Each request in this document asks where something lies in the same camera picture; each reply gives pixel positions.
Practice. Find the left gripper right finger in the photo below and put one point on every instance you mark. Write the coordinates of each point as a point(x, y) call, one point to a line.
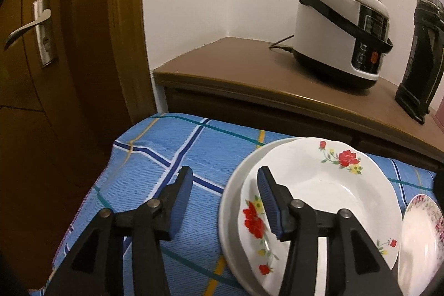
point(354, 265)

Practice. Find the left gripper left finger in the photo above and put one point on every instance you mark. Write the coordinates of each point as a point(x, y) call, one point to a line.
point(94, 264)

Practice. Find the pink floral rim plate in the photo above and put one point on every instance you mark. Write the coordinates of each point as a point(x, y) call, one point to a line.
point(421, 245)

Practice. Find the plain white plate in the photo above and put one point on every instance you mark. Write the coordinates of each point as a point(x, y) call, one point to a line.
point(227, 220)

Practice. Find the blue checked tablecloth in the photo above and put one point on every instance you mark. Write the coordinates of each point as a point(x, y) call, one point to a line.
point(192, 206)

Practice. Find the black thermos flask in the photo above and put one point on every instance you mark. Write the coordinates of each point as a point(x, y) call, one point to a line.
point(424, 68)

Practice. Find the left wooden door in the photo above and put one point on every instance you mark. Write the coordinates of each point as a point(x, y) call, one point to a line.
point(58, 123)

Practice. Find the brown wooden sideboard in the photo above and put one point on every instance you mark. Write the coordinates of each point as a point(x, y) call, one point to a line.
point(245, 82)

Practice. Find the white black rice cooker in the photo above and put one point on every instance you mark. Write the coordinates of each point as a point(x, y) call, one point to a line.
point(342, 42)

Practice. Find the left silver door handle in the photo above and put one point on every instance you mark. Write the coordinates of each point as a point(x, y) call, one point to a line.
point(42, 24)

